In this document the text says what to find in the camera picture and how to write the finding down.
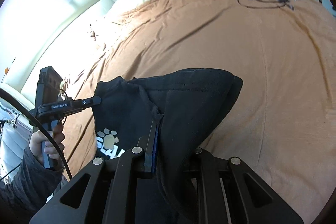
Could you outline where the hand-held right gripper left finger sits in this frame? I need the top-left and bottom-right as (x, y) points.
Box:
(29, 115), (161, 224)

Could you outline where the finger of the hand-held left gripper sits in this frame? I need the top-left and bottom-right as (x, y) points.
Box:
(75, 97), (102, 112)

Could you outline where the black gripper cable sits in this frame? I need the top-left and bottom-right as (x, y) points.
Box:
(0, 88), (73, 180)

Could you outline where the orange blanket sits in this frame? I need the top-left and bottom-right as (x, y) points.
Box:
(62, 0), (336, 224)

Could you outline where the black paw print hoodie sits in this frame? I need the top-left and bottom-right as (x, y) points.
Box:
(92, 68), (244, 218)

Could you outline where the person's left forearm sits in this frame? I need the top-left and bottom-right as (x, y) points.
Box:
(0, 147), (63, 224)

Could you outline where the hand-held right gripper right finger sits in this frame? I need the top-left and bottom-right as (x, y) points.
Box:
(184, 148), (305, 224)

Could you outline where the cream padded headboard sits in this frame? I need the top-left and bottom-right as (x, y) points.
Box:
(0, 0), (121, 93)

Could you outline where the person's left hand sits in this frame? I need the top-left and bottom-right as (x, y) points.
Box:
(29, 123), (66, 170)

